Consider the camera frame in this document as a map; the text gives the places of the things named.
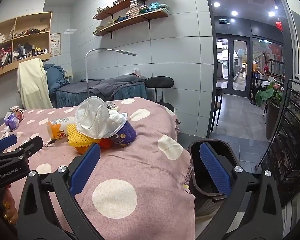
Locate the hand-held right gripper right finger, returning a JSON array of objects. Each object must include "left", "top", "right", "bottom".
[{"left": 199, "top": 142, "right": 284, "bottom": 240}]

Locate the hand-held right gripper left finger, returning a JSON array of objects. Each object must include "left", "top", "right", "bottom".
[{"left": 16, "top": 144, "right": 102, "bottom": 240}]

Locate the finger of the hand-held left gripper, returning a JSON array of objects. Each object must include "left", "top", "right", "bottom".
[
  {"left": 4, "top": 136, "right": 44, "bottom": 160},
  {"left": 0, "top": 134, "right": 18, "bottom": 153}
]

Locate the dark brown waste bin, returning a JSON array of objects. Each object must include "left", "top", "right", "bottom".
[{"left": 187, "top": 139, "right": 240, "bottom": 218}]

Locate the person's left hand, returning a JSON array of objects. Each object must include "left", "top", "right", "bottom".
[{"left": 0, "top": 184, "right": 19, "bottom": 227}]

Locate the purple crumpled wrapper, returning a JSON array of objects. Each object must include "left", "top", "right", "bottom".
[{"left": 4, "top": 112, "right": 20, "bottom": 132}]

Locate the yellow foam fruit net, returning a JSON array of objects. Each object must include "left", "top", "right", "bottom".
[{"left": 67, "top": 123, "right": 100, "bottom": 147}]

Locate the orange plastic bottle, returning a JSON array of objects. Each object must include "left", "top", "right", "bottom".
[{"left": 47, "top": 117, "right": 77, "bottom": 139}]

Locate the purple paper cup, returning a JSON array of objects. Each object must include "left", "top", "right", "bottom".
[{"left": 104, "top": 112, "right": 137, "bottom": 147}]

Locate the white face mask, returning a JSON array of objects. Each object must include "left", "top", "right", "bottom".
[{"left": 75, "top": 96, "right": 113, "bottom": 139}]

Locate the pink polka dot blanket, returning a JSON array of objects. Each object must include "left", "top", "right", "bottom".
[{"left": 0, "top": 97, "right": 197, "bottom": 240}]

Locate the white crumpled tissue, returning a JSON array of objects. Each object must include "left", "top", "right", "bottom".
[{"left": 107, "top": 109, "right": 128, "bottom": 126}]

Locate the cream towel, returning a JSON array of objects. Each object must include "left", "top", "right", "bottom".
[{"left": 17, "top": 57, "right": 53, "bottom": 109}]

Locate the blue skirted massage bed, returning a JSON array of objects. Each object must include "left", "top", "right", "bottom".
[{"left": 49, "top": 74, "right": 148, "bottom": 108}]

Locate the blue bedding pile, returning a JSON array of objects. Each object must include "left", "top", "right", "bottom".
[{"left": 44, "top": 63, "right": 67, "bottom": 93}]

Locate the black metal rack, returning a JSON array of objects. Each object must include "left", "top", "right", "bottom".
[{"left": 255, "top": 79, "right": 300, "bottom": 207}]

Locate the grey blanket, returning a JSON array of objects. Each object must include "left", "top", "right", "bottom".
[{"left": 87, "top": 74, "right": 147, "bottom": 97}]

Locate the white floor lamp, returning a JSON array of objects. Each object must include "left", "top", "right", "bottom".
[{"left": 86, "top": 48, "right": 138, "bottom": 98}]

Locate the green potted plant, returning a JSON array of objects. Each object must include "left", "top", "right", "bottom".
[{"left": 255, "top": 80, "right": 284, "bottom": 141}]

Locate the stack of folded cloths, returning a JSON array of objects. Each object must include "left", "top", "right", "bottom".
[{"left": 13, "top": 44, "right": 49, "bottom": 61}]

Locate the black stool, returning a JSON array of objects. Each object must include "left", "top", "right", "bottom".
[{"left": 145, "top": 76, "right": 175, "bottom": 113}]

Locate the glass double door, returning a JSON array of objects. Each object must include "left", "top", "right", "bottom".
[{"left": 215, "top": 36, "right": 250, "bottom": 97}]

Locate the wooden cubby shelf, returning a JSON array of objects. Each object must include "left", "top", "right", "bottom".
[{"left": 0, "top": 11, "right": 53, "bottom": 81}]

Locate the red glass vase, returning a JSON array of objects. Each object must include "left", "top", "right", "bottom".
[{"left": 263, "top": 52, "right": 271, "bottom": 73}]

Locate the red hanging ornament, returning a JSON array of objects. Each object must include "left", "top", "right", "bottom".
[{"left": 275, "top": 15, "right": 284, "bottom": 32}]

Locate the wall poster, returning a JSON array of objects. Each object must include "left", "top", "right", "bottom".
[{"left": 50, "top": 33, "right": 62, "bottom": 57}]

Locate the wooden wall shelf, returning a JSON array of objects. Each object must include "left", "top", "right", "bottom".
[
  {"left": 92, "top": 9, "right": 169, "bottom": 39},
  {"left": 92, "top": 0, "right": 165, "bottom": 20}
]

